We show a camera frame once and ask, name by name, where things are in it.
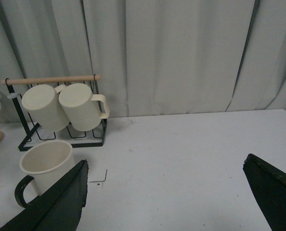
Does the cream mug hanging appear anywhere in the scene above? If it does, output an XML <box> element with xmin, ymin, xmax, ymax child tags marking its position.
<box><xmin>59</xmin><ymin>83</ymin><xmax>110</xmax><ymax>131</ymax></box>
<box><xmin>22</xmin><ymin>84</ymin><xmax>70</xmax><ymax>132</ymax></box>

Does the cream mug hanging left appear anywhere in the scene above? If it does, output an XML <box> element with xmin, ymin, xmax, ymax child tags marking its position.
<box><xmin>22</xmin><ymin>84</ymin><xmax>70</xmax><ymax>132</ymax></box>

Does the black wire mug rack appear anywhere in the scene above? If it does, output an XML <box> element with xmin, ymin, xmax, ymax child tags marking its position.
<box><xmin>1</xmin><ymin>74</ymin><xmax>107</xmax><ymax>152</ymax></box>

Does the grey curtain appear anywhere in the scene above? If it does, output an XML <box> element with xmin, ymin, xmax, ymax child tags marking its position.
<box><xmin>0</xmin><ymin>0</ymin><xmax>286</xmax><ymax>123</ymax></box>

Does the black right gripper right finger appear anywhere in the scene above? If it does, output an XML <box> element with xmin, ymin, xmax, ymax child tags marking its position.
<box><xmin>243</xmin><ymin>154</ymin><xmax>286</xmax><ymax>231</ymax></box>

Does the cream cup with black handle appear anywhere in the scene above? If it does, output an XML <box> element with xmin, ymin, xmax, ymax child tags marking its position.
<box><xmin>14</xmin><ymin>140</ymin><xmax>75</xmax><ymax>208</ymax></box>

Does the cream mug hanging right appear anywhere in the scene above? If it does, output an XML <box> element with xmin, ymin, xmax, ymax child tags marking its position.
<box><xmin>59</xmin><ymin>83</ymin><xmax>110</xmax><ymax>131</ymax></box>

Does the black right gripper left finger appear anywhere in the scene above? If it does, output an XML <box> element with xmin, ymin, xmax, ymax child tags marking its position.
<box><xmin>0</xmin><ymin>160</ymin><xmax>88</xmax><ymax>231</ymax></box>

